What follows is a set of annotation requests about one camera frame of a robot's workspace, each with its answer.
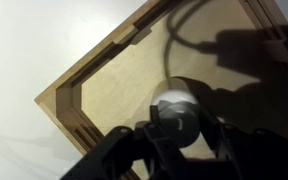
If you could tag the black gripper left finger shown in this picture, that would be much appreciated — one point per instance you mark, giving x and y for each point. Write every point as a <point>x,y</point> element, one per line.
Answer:
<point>134,150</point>

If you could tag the light wooden slatted tray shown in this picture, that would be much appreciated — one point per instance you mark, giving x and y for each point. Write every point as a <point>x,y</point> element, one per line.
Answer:
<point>117,86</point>

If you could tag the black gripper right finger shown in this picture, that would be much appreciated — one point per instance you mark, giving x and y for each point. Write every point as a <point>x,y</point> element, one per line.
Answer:
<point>250,156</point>

